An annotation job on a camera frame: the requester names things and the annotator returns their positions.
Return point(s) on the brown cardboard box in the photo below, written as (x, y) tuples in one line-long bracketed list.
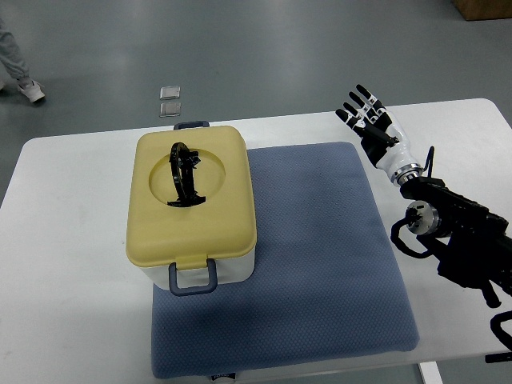
[(481, 10)]

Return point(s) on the white storage box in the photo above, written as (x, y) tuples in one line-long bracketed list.
[(202, 280)]

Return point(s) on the blue grey cushion mat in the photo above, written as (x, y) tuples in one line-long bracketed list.
[(326, 283)]

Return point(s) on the label tag under mat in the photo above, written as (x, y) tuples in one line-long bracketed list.
[(223, 378)]

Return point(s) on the white table leg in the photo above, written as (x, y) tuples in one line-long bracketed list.
[(430, 373)]

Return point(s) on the person leg grey trousers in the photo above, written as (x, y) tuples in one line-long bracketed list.
[(11, 55)]

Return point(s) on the black table bracket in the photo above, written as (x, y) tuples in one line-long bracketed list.
[(498, 358)]

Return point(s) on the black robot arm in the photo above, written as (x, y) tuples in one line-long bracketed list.
[(468, 240)]

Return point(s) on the lower metal floor plate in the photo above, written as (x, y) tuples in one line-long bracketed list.
[(170, 109)]

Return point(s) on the yellow box lid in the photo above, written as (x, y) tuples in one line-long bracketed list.
[(191, 198)]

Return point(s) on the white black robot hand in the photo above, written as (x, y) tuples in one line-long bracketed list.
[(382, 137)]

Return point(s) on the white sneaker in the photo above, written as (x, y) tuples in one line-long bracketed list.
[(31, 90)]

